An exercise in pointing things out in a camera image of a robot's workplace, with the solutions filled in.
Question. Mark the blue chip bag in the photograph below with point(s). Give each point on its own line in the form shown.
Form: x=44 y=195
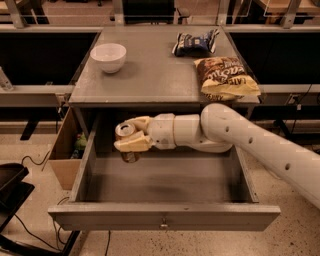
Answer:
x=186 y=44

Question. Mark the green bottle in box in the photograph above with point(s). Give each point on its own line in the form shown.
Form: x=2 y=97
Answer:
x=81 y=142

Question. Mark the cardboard box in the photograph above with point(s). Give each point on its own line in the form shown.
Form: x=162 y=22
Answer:
x=64 y=166

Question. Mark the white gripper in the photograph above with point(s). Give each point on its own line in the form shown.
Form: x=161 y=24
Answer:
x=162 y=131

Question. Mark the brown chip bag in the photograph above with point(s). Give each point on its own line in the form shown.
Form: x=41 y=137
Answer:
x=225 y=79

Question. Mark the white ceramic bowl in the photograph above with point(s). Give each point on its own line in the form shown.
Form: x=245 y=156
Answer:
x=110 y=57

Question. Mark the grey open top drawer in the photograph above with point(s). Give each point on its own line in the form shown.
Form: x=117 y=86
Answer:
x=162 y=190

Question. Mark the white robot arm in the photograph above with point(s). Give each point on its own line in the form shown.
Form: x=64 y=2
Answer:
x=215 y=130

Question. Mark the black stand at left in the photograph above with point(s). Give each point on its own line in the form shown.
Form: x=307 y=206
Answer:
x=13 y=193

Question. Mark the orange soda can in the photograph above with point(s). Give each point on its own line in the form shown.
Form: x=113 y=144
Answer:
x=122 y=131

